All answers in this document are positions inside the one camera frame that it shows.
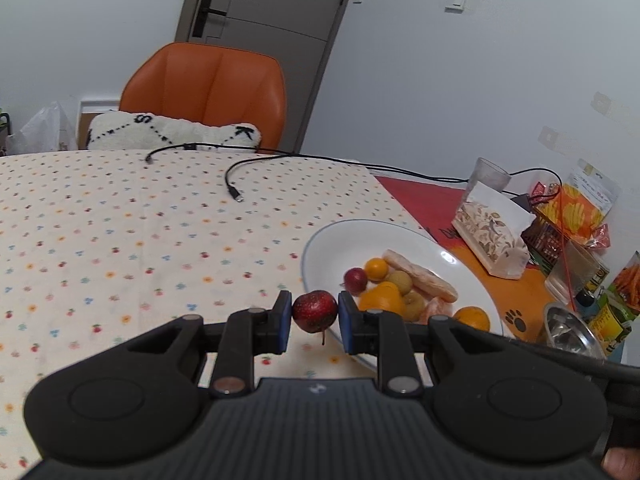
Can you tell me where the dark wicker basket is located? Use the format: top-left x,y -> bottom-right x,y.
521,217 -> 568,266

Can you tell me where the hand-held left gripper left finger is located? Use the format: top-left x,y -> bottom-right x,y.
127,290 -> 293,397

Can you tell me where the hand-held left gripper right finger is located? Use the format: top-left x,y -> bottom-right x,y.
337,291 -> 506,397

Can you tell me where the clear plastic cup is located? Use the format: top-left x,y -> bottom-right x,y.
467,157 -> 512,201

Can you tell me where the red orange paw-print mat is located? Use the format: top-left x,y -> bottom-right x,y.
375,175 -> 561,345

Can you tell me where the steel bowl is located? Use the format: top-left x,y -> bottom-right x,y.
542,302 -> 607,359

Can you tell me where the yellow snack bag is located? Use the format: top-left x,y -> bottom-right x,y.
537,182 -> 612,251

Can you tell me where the large orange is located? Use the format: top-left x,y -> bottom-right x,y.
358,281 -> 406,317
453,306 -> 491,332

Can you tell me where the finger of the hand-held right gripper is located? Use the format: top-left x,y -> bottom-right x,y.
477,329 -> 640,386

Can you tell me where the small orange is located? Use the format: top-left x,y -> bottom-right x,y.
363,257 -> 390,282

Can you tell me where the black charging cable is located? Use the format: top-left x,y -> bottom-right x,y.
225,154 -> 473,203
145,142 -> 301,162

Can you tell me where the yellow green box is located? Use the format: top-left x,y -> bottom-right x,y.
587,292 -> 640,358

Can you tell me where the orange leather chair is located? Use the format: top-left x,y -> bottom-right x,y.
119,42 -> 287,151

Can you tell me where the white cushion with black letters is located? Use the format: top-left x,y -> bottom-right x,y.
86,112 -> 263,152

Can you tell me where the small green-brown kiwi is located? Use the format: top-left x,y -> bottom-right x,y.
385,270 -> 414,296

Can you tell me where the person's right hand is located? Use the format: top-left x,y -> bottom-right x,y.
602,447 -> 640,480

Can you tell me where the red wrapper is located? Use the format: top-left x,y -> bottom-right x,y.
530,181 -> 561,206

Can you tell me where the white plate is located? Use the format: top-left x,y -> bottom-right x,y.
301,219 -> 505,368

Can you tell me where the carrot print package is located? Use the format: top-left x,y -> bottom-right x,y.
607,250 -> 640,318

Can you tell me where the clear glass cup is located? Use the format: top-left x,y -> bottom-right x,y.
545,240 -> 611,306

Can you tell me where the brown kiwi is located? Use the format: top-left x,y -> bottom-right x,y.
401,291 -> 426,322

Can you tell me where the black door handle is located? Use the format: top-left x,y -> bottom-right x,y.
191,0 -> 232,39

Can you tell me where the floral dotted tablecloth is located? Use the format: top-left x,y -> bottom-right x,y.
0,149 -> 501,466

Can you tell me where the white pouch with green label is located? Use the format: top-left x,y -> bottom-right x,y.
567,158 -> 623,221

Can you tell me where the thin black cable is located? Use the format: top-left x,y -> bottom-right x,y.
502,167 -> 566,196

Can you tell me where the cork board with white frame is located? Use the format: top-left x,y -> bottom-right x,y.
77,100 -> 121,150

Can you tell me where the small red apple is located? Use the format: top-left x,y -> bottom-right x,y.
343,267 -> 368,296
291,290 -> 339,347

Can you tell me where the printed tissue pack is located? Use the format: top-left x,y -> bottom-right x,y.
451,181 -> 535,279

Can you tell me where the clear plastic bag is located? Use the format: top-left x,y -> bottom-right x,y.
5,101 -> 78,156

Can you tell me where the short peeled pomelo segment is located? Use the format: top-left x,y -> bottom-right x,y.
419,296 -> 453,326

